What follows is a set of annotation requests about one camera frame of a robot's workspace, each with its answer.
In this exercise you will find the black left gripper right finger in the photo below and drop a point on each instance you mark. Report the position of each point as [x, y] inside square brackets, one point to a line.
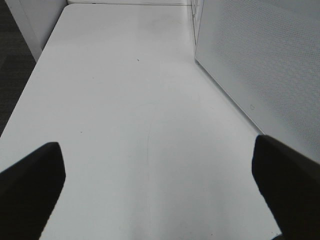
[290, 185]

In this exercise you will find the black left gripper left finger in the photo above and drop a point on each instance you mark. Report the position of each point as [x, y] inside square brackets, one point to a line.
[29, 191]

